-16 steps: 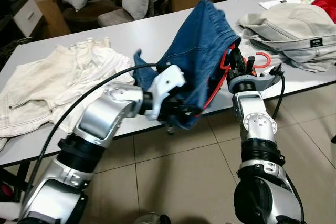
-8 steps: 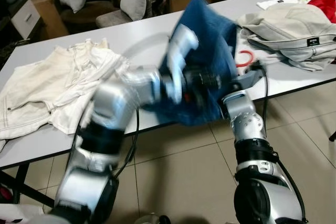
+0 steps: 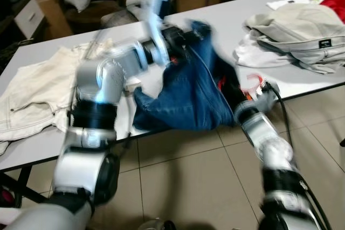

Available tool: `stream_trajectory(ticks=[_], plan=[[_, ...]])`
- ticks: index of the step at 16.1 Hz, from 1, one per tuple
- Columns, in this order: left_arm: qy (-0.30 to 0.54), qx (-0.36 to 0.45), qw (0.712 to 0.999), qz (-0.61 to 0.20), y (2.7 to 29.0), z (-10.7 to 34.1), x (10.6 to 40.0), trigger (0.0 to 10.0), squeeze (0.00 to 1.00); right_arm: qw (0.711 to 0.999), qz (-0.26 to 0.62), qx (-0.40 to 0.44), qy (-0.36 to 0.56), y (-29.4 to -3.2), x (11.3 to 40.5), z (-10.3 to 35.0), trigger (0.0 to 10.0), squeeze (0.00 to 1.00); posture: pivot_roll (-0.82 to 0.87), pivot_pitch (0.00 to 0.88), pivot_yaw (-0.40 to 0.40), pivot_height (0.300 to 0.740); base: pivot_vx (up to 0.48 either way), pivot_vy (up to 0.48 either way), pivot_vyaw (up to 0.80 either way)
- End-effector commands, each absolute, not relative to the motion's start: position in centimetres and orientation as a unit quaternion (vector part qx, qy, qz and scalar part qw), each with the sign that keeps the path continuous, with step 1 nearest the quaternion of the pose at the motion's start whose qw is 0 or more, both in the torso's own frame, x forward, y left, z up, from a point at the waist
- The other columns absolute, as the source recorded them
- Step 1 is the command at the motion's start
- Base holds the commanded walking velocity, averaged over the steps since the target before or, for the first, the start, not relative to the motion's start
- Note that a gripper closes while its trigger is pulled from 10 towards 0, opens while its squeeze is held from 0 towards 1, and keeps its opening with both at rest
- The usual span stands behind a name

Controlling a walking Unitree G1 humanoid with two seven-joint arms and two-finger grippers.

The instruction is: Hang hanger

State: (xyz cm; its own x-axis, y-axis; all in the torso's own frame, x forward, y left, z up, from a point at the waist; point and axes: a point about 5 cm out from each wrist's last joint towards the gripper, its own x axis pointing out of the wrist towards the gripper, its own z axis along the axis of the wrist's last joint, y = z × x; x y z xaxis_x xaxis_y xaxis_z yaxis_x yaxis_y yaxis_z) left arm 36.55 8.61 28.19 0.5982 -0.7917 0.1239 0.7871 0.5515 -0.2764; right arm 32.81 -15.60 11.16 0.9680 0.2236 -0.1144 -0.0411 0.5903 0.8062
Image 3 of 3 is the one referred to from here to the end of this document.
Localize red wire trouser hanger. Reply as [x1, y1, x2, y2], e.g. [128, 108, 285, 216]
[217, 72, 268, 97]

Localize blue denim jeans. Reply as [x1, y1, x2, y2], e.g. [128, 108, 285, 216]
[132, 20, 246, 132]

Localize off-white denim trousers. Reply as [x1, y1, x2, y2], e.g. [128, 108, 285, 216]
[245, 3, 345, 74]

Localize white garment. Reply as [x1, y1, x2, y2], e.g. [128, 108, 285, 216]
[233, 32, 302, 70]
[267, 0, 329, 11]

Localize large grey folding table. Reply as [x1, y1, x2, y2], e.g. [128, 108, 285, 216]
[0, 0, 345, 206]

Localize brown armchair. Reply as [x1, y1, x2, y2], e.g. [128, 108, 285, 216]
[54, 0, 135, 34]

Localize white drawer box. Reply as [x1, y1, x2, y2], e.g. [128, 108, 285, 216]
[13, 0, 46, 39]

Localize grey robot leg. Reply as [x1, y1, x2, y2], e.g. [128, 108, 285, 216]
[137, 218, 176, 230]

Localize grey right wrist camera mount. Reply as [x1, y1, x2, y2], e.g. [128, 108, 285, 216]
[253, 82, 281, 112]

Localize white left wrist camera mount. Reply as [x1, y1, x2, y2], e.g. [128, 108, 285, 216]
[137, 0, 170, 66]

